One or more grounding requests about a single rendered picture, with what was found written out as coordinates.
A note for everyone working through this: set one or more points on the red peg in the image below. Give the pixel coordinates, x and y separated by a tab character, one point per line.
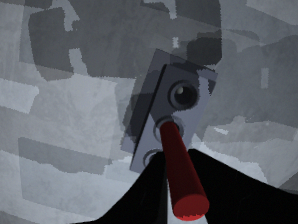
189	201

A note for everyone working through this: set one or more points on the grey plate with round holes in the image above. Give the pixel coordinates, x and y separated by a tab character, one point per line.
183	109

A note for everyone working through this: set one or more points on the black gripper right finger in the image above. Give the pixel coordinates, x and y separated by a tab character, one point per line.
235	198

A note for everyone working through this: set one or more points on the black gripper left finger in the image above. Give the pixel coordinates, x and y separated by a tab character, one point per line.
146	201

